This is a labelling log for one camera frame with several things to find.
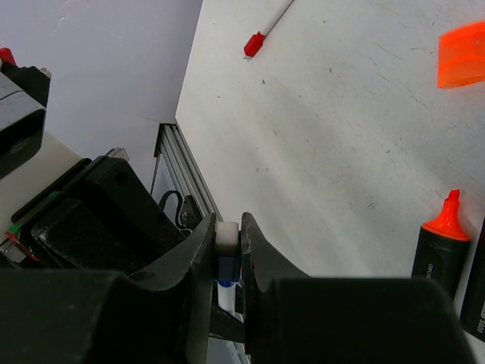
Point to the purple cap black highlighter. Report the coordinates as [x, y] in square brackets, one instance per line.
[472, 313]

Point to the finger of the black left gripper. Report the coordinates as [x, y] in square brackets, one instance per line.
[225, 326]

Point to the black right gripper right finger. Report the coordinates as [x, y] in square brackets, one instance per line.
[291, 317]

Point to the aluminium frame rail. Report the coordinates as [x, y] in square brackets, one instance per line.
[177, 184]

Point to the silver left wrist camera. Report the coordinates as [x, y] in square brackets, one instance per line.
[24, 98]

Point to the orange cap black highlighter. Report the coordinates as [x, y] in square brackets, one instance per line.
[443, 246]

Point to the small blue cap white marker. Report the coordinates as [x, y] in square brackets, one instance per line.
[230, 299]

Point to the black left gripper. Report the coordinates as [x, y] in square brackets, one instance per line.
[97, 215]

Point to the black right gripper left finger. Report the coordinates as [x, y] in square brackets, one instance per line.
[160, 314]

